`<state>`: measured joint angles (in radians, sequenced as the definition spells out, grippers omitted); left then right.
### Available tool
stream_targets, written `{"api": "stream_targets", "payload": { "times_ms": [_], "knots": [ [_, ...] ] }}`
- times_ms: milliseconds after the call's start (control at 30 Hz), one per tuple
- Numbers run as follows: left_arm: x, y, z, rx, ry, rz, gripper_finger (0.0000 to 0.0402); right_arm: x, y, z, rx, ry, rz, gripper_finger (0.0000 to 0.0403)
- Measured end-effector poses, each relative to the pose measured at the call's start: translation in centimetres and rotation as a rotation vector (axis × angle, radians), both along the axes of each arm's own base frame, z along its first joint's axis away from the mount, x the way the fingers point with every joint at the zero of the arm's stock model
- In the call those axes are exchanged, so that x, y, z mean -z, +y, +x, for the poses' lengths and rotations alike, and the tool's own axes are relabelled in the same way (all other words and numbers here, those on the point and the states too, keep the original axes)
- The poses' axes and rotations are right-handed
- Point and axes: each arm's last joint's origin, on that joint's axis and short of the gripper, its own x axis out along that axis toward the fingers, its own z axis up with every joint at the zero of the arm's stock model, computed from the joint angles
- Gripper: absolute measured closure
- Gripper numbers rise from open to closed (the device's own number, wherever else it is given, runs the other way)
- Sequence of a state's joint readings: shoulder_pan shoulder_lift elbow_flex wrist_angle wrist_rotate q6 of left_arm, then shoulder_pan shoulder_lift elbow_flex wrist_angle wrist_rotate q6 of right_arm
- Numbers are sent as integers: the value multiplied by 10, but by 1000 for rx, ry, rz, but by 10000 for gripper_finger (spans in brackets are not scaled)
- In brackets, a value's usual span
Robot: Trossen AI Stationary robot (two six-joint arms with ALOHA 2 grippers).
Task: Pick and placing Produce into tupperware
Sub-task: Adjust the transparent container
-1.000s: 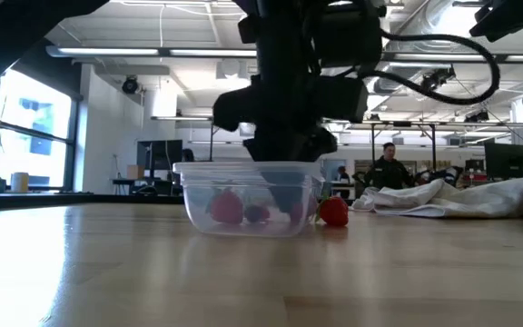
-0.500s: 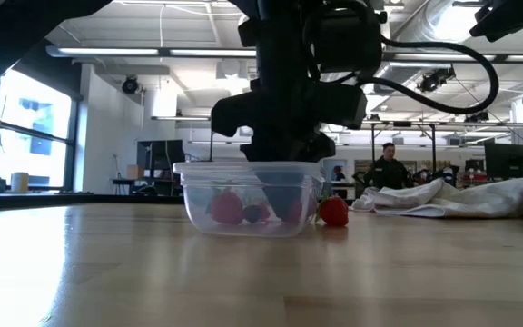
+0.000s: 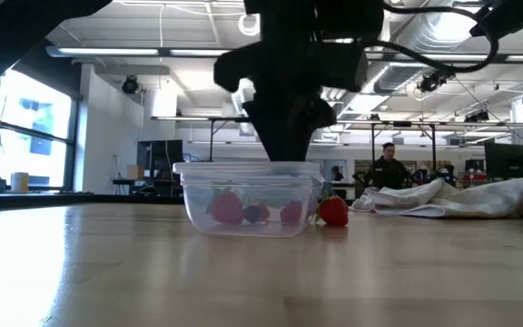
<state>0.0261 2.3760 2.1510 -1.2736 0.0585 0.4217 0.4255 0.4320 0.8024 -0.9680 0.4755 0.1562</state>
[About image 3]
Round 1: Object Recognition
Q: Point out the clear plastic tupperware container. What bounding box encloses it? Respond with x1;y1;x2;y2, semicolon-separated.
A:
173;161;325;239

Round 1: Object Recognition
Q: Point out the red strawberry long stem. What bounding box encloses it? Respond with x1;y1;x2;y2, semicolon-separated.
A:
205;188;245;225

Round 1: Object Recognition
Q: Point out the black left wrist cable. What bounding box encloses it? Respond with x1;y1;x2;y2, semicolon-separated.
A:
360;3;501;74

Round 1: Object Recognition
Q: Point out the black aluminium table frame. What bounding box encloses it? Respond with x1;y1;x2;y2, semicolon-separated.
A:
0;193;523;220

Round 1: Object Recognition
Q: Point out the dark blackberry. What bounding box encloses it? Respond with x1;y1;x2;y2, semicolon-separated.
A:
242;204;262;224

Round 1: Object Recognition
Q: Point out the black round ceiling camera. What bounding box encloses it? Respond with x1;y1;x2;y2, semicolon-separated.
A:
121;75;143;95
417;66;457;94

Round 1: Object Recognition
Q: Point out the black background rig frame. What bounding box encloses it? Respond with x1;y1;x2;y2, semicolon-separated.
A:
208;116;252;163
369;120;439;176

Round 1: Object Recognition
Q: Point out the white checked cloth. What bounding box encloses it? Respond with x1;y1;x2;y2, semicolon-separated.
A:
350;175;523;219

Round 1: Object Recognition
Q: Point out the black computer monitor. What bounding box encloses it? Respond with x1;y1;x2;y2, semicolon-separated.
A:
484;142;523;182
136;139;184;173

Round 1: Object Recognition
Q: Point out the red strawberry with leaf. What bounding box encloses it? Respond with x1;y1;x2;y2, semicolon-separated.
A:
315;190;350;228

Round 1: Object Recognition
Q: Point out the white cylindrical cup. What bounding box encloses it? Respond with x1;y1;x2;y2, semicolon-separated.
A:
10;171;31;193

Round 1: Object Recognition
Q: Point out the black overhead rig beam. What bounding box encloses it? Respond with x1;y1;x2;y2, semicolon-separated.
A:
45;44;523;64

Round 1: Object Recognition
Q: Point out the white coiled cable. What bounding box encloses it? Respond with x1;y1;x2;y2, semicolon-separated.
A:
237;12;262;37

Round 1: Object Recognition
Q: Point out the dark background desk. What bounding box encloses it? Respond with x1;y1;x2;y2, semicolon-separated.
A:
111;177;183;196

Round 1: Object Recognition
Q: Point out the large room window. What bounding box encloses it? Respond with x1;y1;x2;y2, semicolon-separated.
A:
0;67;81;194

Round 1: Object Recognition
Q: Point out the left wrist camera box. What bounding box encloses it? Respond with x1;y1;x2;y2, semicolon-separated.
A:
320;42;370;93

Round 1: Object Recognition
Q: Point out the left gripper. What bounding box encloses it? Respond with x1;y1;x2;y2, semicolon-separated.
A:
213;38;338;164

